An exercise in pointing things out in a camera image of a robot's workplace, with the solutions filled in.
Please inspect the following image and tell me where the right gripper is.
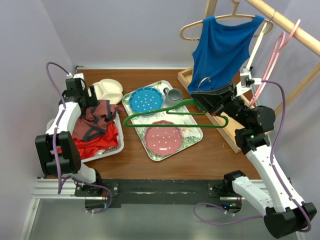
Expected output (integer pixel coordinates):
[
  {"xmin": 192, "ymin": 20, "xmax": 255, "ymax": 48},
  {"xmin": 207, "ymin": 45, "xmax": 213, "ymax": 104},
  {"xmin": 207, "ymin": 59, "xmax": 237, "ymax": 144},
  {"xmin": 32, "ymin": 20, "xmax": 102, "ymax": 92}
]
[{"xmin": 191, "ymin": 81, "xmax": 251, "ymax": 128}]

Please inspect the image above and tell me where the green velvet hanger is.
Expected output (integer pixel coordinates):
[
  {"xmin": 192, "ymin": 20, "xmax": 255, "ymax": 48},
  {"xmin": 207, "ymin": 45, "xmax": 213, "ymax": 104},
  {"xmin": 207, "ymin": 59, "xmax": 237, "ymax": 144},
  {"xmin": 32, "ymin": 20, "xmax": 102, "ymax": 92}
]
[{"xmin": 123, "ymin": 98, "xmax": 229, "ymax": 129}]

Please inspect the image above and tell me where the maroon motorcycle tank top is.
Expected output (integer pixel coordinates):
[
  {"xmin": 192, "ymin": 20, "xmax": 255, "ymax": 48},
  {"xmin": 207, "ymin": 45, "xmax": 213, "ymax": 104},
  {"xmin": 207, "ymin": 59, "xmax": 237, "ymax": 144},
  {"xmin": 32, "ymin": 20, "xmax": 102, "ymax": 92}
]
[{"xmin": 72, "ymin": 100, "xmax": 124, "ymax": 142}]

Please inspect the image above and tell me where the red tank top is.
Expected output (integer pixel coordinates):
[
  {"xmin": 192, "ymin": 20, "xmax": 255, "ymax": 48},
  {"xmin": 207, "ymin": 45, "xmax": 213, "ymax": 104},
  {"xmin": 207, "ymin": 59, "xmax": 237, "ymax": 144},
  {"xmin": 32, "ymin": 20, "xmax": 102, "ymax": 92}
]
[{"xmin": 72, "ymin": 122, "xmax": 119, "ymax": 160}]

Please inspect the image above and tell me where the pink plastic hanger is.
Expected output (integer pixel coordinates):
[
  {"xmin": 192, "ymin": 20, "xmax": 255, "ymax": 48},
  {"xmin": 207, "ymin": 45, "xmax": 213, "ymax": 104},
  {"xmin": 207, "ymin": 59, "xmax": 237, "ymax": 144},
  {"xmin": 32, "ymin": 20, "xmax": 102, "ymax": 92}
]
[{"xmin": 248, "ymin": 19, "xmax": 301, "ymax": 107}]

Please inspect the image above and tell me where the cream wooden hanger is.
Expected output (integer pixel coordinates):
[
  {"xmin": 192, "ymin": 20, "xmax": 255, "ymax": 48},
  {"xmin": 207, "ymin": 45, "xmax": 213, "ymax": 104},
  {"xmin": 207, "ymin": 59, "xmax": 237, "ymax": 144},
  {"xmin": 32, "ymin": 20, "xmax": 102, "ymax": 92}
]
[{"xmin": 246, "ymin": 9, "xmax": 277, "ymax": 73}]

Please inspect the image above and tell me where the white tank top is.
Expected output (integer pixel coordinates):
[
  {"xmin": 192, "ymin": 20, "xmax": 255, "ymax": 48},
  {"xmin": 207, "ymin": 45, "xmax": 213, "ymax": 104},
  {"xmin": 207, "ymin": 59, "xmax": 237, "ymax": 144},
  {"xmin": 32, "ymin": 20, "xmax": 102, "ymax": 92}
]
[{"xmin": 94, "ymin": 147, "xmax": 122, "ymax": 157}]

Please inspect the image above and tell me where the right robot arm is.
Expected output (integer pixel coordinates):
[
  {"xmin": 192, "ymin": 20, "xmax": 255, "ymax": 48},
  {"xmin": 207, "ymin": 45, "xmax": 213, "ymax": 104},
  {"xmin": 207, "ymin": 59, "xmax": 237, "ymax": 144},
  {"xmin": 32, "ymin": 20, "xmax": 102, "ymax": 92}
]
[{"xmin": 191, "ymin": 80, "xmax": 317, "ymax": 239}]

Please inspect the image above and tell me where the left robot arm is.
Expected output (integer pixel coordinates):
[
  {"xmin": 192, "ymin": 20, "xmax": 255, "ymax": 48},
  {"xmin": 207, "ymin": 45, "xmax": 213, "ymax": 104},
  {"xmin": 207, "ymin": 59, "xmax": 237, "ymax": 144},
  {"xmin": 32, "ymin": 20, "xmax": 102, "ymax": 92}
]
[{"xmin": 35, "ymin": 73, "xmax": 104, "ymax": 196}]

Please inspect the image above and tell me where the blue tank top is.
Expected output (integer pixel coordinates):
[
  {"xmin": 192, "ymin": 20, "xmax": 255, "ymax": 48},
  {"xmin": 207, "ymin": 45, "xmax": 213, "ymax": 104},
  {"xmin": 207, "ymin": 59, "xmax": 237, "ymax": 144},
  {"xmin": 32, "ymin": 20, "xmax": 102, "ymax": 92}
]
[{"xmin": 187, "ymin": 15, "xmax": 264, "ymax": 94}]

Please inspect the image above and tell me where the beige plastic hanger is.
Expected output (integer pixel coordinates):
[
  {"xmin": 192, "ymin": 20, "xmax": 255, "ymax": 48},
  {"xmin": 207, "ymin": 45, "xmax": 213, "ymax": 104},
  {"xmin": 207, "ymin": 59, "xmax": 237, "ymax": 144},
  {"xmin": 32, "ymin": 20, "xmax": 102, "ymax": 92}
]
[{"xmin": 179, "ymin": 0, "xmax": 275, "ymax": 42}]

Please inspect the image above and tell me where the cream divided plate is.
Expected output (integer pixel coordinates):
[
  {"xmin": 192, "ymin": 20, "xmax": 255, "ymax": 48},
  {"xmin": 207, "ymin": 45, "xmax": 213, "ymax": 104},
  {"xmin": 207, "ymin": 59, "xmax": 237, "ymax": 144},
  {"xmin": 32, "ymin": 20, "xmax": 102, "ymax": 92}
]
[{"xmin": 93, "ymin": 78, "xmax": 123, "ymax": 105}]

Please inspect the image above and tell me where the wooden clothes rack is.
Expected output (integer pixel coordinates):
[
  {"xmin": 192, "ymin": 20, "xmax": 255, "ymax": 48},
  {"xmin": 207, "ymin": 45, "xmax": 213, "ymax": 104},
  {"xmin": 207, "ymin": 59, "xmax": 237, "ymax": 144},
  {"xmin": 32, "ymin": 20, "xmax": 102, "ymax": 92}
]
[{"xmin": 177, "ymin": 0, "xmax": 320, "ymax": 153}]

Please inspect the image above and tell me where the grey ceramic mug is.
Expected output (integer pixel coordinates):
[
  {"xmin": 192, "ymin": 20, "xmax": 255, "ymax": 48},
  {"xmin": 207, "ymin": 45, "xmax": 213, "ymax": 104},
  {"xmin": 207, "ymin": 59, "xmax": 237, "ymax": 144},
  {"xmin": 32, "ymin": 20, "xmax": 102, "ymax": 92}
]
[{"xmin": 163, "ymin": 87, "xmax": 183, "ymax": 107}]

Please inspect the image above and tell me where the white plastic basket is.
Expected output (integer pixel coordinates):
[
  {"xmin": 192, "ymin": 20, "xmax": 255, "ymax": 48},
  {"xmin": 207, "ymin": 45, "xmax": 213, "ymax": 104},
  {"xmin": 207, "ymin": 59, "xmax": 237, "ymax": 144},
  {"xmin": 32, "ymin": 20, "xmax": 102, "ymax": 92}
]
[{"xmin": 46, "ymin": 105, "xmax": 125, "ymax": 165}]

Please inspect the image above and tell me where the blue dotted plate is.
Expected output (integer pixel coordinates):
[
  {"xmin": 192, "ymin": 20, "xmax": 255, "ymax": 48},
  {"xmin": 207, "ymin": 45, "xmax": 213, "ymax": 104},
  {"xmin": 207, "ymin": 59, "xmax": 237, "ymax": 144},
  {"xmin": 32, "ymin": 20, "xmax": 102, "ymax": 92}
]
[{"xmin": 129, "ymin": 87, "xmax": 164, "ymax": 113}]

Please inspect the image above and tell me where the pink dotted plate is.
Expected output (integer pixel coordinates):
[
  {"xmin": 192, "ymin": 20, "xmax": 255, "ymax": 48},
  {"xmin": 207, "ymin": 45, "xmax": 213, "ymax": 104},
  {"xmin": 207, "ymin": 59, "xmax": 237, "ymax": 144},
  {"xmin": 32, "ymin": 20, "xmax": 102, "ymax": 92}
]
[{"xmin": 143, "ymin": 126, "xmax": 183, "ymax": 157}]

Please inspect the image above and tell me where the floral serving tray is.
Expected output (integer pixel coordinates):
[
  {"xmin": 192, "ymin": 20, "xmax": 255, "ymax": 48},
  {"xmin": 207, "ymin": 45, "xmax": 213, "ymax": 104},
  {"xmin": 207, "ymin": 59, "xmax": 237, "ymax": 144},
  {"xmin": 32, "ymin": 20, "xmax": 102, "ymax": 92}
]
[{"xmin": 122, "ymin": 80, "xmax": 203, "ymax": 162}]

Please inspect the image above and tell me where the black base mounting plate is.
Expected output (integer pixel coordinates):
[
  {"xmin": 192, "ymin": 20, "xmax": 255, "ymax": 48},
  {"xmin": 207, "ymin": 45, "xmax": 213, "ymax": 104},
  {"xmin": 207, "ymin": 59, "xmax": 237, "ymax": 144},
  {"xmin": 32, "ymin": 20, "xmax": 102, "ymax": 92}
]
[{"xmin": 74, "ymin": 178, "xmax": 243, "ymax": 210}]

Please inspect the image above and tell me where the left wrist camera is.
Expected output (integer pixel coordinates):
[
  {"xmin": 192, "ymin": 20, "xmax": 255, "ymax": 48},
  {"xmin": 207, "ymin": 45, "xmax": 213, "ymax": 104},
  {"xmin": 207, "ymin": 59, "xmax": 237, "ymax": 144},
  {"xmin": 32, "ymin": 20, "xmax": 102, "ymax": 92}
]
[{"xmin": 66, "ymin": 72, "xmax": 85, "ymax": 81}]

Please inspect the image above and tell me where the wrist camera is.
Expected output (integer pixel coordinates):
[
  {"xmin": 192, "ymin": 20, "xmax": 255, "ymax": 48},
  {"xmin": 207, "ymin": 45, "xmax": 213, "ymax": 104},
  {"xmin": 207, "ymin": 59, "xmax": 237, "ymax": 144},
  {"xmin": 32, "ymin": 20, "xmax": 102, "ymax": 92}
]
[
  {"xmin": 66, "ymin": 72, "xmax": 85, "ymax": 81},
  {"xmin": 240, "ymin": 68, "xmax": 262, "ymax": 88}
]

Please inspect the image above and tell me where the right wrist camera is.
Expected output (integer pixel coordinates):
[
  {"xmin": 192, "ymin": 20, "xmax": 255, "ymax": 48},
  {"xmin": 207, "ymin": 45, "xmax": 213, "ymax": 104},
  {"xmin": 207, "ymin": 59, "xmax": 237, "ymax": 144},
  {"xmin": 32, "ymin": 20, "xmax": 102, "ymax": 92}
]
[{"xmin": 240, "ymin": 68, "xmax": 262, "ymax": 88}]

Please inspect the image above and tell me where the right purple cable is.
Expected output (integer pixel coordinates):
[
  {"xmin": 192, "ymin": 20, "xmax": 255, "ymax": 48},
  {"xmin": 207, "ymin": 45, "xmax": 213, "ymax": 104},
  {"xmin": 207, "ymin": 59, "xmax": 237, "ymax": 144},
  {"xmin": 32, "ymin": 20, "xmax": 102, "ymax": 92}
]
[{"xmin": 193, "ymin": 80, "xmax": 313, "ymax": 232}]

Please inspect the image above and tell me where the aluminium rail frame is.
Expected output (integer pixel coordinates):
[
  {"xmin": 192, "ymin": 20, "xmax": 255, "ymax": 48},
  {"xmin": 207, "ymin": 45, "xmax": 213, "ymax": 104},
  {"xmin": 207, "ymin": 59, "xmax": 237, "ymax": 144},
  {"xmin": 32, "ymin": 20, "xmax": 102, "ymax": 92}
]
[{"xmin": 18, "ymin": 176, "xmax": 308, "ymax": 240}]

